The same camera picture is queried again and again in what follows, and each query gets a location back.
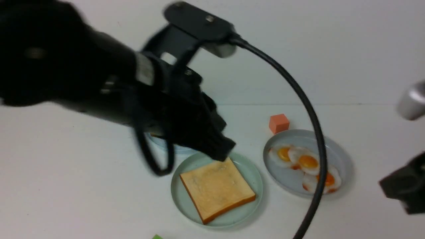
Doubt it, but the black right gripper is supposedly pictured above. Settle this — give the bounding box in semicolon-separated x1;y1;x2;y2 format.
379;152;425;215

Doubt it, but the black camera cable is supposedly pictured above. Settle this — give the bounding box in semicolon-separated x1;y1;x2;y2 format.
229;33;327;239

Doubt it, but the fried egg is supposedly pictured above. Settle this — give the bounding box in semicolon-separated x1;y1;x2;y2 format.
302;165;342;194
288;146;320;176
268;145;299;170

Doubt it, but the light green plate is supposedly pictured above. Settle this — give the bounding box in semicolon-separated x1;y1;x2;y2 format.
171;151;263;228

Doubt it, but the orange cube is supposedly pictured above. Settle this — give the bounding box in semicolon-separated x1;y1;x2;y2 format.
269;114;290;134

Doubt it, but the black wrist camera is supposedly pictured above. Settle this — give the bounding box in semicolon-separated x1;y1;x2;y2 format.
142;1;236;66

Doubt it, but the green cube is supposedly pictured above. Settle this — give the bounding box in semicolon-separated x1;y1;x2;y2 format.
152;234;163;239

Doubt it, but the toast slice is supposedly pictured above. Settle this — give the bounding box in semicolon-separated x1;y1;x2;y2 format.
180;157;256;225

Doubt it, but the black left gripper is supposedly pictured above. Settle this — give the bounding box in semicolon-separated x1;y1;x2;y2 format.
133;53;237;162

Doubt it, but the light blue plate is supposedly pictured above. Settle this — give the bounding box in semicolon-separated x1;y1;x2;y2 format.
144;132;200;156

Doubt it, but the grey plate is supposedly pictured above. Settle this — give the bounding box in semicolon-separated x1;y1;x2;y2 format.
263;129;354;200

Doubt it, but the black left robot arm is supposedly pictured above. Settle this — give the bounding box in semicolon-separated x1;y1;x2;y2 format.
1;0;235;162

